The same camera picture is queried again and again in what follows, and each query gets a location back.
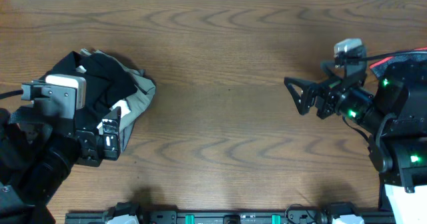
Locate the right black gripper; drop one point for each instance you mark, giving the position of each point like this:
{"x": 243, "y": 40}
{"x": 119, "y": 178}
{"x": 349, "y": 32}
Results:
{"x": 332, "y": 95}

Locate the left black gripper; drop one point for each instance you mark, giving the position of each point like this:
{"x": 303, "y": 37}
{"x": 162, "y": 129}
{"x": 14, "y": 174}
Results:
{"x": 106, "y": 146}

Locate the black t-shirt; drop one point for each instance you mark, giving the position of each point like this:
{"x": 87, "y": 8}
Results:
{"x": 69, "y": 63}

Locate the black shorts red waistband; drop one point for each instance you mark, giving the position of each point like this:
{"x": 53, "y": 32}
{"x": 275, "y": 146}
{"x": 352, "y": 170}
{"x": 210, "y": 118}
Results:
{"x": 379, "y": 68}

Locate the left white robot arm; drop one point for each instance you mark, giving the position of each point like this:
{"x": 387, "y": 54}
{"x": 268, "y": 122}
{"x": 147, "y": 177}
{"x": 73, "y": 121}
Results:
{"x": 33, "y": 170}

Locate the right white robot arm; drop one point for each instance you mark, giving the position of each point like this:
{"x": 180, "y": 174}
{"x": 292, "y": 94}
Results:
{"x": 392, "y": 121}

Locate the white folded cloth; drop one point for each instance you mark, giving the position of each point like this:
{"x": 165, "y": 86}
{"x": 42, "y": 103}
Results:
{"x": 108, "y": 86}

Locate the beige folded cloth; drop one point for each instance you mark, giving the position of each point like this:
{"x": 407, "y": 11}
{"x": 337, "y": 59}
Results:
{"x": 134, "y": 105}

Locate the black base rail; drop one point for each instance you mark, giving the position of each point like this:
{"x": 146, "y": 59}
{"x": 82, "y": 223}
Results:
{"x": 294, "y": 214}

